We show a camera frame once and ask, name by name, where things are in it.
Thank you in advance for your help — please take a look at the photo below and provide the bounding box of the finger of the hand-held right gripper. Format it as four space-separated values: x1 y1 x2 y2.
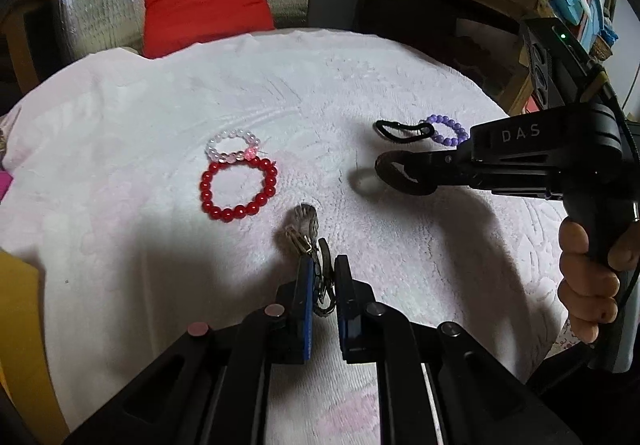
397 150 473 166
407 166 477 190

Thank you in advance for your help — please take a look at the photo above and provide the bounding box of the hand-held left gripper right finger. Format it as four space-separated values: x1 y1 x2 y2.
334 254 583 445

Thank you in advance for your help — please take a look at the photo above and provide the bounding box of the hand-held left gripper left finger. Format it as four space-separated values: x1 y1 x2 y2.
62 255 321 445

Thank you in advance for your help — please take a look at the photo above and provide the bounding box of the purple bead bracelet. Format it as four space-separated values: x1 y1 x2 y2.
425 115 471 148

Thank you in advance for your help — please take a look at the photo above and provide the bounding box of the thin black hair tie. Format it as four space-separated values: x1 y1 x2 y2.
374 120 436 144

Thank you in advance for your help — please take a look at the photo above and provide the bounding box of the silver metal wristwatch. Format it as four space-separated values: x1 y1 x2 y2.
282 205 336 318

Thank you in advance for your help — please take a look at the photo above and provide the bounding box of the red bead bracelet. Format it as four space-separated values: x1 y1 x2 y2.
199 157 278 222

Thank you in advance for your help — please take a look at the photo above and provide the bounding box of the pink and white bead bracelet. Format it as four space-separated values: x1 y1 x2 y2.
206 129 263 163

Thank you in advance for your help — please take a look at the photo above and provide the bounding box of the orange cardboard box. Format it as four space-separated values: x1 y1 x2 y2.
0 250 68 445

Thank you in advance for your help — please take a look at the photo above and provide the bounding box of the person's right hand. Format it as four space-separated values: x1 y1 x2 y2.
557 217 640 343

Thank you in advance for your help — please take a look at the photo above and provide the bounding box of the white textured blanket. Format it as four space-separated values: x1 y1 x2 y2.
0 27 571 445

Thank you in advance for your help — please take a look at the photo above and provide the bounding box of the red pillow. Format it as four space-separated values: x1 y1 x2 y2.
141 0 276 60

